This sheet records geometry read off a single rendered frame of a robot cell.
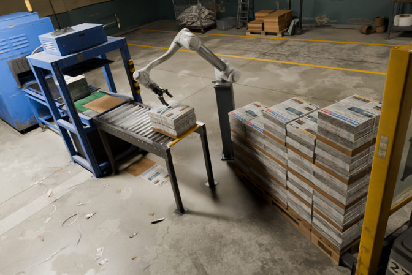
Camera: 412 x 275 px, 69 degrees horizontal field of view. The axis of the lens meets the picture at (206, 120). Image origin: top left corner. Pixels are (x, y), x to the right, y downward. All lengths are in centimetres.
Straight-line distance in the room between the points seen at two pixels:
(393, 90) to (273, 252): 181
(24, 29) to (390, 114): 537
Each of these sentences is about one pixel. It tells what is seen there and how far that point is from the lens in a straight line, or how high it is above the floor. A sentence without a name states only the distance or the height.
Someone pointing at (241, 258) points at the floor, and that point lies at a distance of 284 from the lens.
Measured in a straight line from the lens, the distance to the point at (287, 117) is 251.
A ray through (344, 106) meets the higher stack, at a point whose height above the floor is 129.
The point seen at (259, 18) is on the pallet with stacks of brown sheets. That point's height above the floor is 42.
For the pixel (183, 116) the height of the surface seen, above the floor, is 100.
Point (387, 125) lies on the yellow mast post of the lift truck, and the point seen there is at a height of 150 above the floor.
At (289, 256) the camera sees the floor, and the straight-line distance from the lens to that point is 286.
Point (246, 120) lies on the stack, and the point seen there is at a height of 83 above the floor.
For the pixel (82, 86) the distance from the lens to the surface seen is 454.
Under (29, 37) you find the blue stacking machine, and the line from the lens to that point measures 591.
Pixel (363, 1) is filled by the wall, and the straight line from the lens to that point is 916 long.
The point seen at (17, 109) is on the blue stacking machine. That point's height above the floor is 47.
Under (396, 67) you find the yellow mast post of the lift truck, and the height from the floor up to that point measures 178.
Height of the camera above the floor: 229
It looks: 29 degrees down
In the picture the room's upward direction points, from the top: 9 degrees counter-clockwise
